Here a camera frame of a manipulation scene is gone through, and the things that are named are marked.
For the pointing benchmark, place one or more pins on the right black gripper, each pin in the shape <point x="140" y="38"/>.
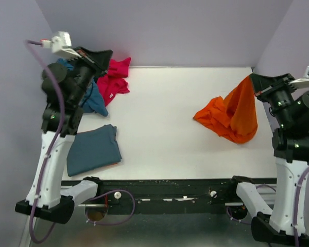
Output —
<point x="263" y="85"/>

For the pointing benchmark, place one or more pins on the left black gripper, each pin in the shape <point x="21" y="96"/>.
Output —
<point x="98" y="59"/>

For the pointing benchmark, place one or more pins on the orange t shirt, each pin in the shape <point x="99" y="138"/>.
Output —
<point x="233" y="117"/>

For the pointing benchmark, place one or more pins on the grey blue t shirt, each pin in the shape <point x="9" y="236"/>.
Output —
<point x="93" y="149"/>

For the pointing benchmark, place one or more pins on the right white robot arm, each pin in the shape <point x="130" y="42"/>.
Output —
<point x="284" y="222"/>

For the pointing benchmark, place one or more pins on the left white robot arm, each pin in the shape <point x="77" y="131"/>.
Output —
<point x="65" y="90"/>

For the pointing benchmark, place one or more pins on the black t shirt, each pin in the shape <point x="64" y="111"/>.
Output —
<point x="103" y="73"/>

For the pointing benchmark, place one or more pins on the magenta pink t shirt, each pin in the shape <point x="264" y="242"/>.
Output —
<point x="114" y="82"/>

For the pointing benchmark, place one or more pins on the teal blue t shirt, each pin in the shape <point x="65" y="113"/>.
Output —
<point x="93" y="101"/>

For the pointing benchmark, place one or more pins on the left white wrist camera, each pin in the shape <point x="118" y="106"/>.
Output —
<point x="60" y="44"/>

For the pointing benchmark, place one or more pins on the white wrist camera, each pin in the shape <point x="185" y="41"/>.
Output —
<point x="60" y="44"/>
<point x="302" y="82"/>

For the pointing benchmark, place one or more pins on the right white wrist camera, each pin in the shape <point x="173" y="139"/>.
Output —
<point x="302" y="82"/>

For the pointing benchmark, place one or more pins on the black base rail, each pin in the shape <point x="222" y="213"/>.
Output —
<point x="163" y="197"/>

